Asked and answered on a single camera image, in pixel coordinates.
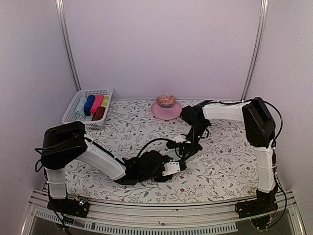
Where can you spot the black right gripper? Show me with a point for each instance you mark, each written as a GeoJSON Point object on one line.
{"type": "Point", "coordinates": [192, 149]}

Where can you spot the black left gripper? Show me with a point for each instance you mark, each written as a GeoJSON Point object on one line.
{"type": "Point", "coordinates": [165, 179]}

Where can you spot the dark red towel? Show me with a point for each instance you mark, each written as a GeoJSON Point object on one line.
{"type": "Point", "coordinates": [99, 113]}

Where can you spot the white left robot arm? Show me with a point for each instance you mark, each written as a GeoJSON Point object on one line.
{"type": "Point", "coordinates": [65, 143]}

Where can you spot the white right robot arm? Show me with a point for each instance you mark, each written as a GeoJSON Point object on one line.
{"type": "Point", "coordinates": [259, 127]}

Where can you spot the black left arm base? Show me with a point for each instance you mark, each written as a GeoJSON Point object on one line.
{"type": "Point", "coordinates": [77, 207]}

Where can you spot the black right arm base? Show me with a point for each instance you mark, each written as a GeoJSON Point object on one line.
{"type": "Point", "coordinates": [264, 207]}

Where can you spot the pink plate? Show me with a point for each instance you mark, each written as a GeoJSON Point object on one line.
{"type": "Point", "coordinates": [166, 113]}

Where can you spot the patterned small bowl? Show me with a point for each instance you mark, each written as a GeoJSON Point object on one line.
{"type": "Point", "coordinates": [166, 100]}

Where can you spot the yellow green rolled towel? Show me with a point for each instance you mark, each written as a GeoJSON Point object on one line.
{"type": "Point", "coordinates": [105, 101]}

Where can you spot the white plastic basket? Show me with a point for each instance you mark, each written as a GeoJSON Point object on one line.
{"type": "Point", "coordinates": [90, 125]}

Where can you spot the pink rolled towel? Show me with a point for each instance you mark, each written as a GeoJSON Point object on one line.
{"type": "Point", "coordinates": [97, 103]}

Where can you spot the light blue rolled towel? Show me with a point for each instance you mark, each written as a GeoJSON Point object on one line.
{"type": "Point", "coordinates": [79, 111]}

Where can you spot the dark blue rolled towel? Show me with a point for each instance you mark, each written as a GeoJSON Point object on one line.
{"type": "Point", "coordinates": [88, 105]}

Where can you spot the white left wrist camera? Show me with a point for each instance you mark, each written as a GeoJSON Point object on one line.
{"type": "Point", "coordinates": [172, 167]}

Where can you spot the aluminium front rail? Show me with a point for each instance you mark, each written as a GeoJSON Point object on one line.
{"type": "Point", "coordinates": [121, 218]}

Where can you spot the right aluminium frame post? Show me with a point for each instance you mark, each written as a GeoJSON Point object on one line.
{"type": "Point", "coordinates": [257, 45]}

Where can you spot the aluminium frame post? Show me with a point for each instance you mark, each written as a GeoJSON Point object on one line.
{"type": "Point", "coordinates": [257, 45]}
{"type": "Point", "coordinates": [66, 40]}

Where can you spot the left aluminium frame post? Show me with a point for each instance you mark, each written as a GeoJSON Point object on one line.
{"type": "Point", "coordinates": [66, 40]}

